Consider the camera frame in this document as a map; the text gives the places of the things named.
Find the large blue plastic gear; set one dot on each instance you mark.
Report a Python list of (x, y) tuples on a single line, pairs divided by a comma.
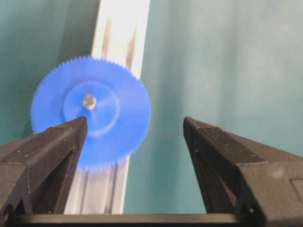
[(118, 124)]

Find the silver aluminium extrusion rail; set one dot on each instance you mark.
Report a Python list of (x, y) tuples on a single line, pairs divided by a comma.
[(119, 36)]

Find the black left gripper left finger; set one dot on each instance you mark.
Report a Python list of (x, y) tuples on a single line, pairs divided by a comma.
[(36, 172)]

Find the silver metal shaft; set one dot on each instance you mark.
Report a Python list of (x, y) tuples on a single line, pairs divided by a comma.
[(89, 102)]

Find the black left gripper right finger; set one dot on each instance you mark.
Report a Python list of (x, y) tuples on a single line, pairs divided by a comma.
[(260, 183)]

